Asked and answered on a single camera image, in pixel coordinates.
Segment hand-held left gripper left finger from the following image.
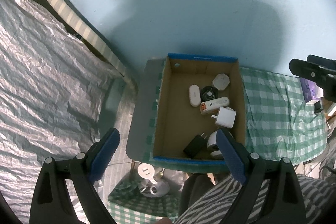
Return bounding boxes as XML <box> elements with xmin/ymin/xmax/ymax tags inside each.
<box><xmin>29</xmin><ymin>127</ymin><xmax>121</xmax><ymax>224</ymax></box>

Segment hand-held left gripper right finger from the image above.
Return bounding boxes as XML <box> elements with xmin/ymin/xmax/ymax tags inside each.
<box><xmin>215</xmin><ymin>128</ymin><xmax>307</xmax><ymax>224</ymax></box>

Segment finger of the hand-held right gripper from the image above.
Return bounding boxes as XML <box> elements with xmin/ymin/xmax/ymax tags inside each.
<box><xmin>289</xmin><ymin>58</ymin><xmax>336</xmax><ymax>103</ymax></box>
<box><xmin>307</xmin><ymin>54</ymin><xmax>336</xmax><ymax>74</ymax></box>

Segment white round ring device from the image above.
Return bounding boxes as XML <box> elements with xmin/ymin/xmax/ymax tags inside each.
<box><xmin>207</xmin><ymin>130</ymin><xmax>223</xmax><ymax>153</ymax></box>

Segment dark grey plug charger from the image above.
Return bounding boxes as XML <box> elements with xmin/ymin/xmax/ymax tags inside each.
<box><xmin>183</xmin><ymin>133</ymin><xmax>209</xmax><ymax>160</ymax></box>

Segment white square plug charger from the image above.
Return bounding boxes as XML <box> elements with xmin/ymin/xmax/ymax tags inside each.
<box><xmin>211</xmin><ymin>107</ymin><xmax>237</xmax><ymax>130</ymax></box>

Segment beige power bank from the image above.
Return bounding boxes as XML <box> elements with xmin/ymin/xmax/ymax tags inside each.
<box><xmin>200</xmin><ymin>97</ymin><xmax>230</xmax><ymax>115</ymax></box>

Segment blue-rimmed cardboard box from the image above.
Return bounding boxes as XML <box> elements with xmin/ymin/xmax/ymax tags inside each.
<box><xmin>125</xmin><ymin>53</ymin><xmax>248</xmax><ymax>170</ymax></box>

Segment small round puck device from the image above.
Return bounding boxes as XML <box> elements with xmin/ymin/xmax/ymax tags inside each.
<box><xmin>201</xmin><ymin>86</ymin><xmax>218</xmax><ymax>102</ymax></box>

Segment white oval case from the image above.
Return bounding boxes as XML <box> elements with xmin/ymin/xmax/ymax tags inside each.
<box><xmin>188</xmin><ymin>84</ymin><xmax>201</xmax><ymax>108</ymax></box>

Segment white hexagonal adapter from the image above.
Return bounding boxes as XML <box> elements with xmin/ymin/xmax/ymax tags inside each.
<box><xmin>212</xmin><ymin>74</ymin><xmax>231</xmax><ymax>90</ymax></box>

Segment purple tissue pack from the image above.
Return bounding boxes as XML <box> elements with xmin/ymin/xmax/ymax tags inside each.
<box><xmin>301</xmin><ymin>77</ymin><xmax>326</xmax><ymax>100</ymax></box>

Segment white round socket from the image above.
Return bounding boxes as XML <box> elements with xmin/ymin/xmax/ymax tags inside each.
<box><xmin>137</xmin><ymin>163</ymin><xmax>155</xmax><ymax>180</ymax></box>

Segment striped clothing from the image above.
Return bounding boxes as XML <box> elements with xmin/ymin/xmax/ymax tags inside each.
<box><xmin>176</xmin><ymin>174</ymin><xmax>336</xmax><ymax>224</ymax></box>

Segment dark trousers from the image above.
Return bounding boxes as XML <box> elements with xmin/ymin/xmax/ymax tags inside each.
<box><xmin>180</xmin><ymin>174</ymin><xmax>216</xmax><ymax>214</ymax></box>

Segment green checkered cloth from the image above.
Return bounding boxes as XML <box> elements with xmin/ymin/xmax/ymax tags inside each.
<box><xmin>108</xmin><ymin>67</ymin><xmax>328</xmax><ymax>224</ymax></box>

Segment white plastic bag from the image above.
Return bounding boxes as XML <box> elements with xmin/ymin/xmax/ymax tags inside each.
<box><xmin>139</xmin><ymin>178</ymin><xmax>170</xmax><ymax>198</ymax></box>

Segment silver foil sheet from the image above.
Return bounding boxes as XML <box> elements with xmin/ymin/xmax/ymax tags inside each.
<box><xmin>0</xmin><ymin>0</ymin><xmax>137</xmax><ymax>216</ymax></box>

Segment striped mattress edge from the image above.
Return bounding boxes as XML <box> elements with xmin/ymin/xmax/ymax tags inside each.
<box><xmin>22</xmin><ymin>0</ymin><xmax>138</xmax><ymax>90</ymax></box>

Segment thin white floor cable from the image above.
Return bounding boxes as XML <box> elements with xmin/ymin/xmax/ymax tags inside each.
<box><xmin>105</xmin><ymin>158</ymin><xmax>134</xmax><ymax>168</ymax></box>

